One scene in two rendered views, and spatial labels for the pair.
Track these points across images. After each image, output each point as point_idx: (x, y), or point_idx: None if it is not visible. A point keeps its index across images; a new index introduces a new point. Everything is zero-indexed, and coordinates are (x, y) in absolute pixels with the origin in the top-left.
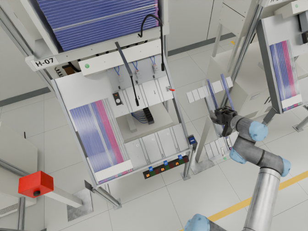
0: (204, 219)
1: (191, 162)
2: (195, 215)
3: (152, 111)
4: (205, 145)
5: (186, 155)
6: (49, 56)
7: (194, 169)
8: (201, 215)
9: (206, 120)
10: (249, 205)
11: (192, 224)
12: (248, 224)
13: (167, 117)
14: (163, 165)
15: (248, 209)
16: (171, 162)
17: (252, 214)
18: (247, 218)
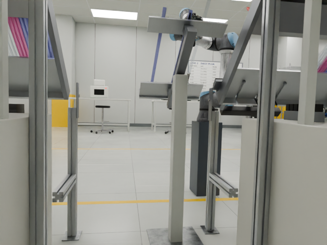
0: (229, 34)
1: (191, 237)
2: (232, 38)
3: (297, 121)
4: (201, 84)
5: (217, 137)
6: None
7: (190, 230)
8: (230, 36)
9: (187, 86)
10: (202, 39)
11: (235, 36)
12: (208, 38)
13: (255, 118)
14: (254, 107)
15: (204, 39)
16: (243, 107)
17: (204, 36)
18: (206, 38)
